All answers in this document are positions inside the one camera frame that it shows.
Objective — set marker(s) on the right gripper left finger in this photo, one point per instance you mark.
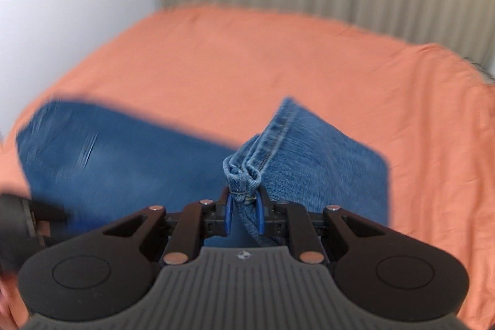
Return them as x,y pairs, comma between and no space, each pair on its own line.
107,270

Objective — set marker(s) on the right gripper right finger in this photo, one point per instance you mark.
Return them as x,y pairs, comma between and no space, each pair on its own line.
377,268

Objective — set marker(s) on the blue denim jeans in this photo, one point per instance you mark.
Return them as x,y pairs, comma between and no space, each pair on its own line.
100,165

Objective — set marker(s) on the orange bed sheet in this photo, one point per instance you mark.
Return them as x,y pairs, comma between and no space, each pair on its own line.
222,72

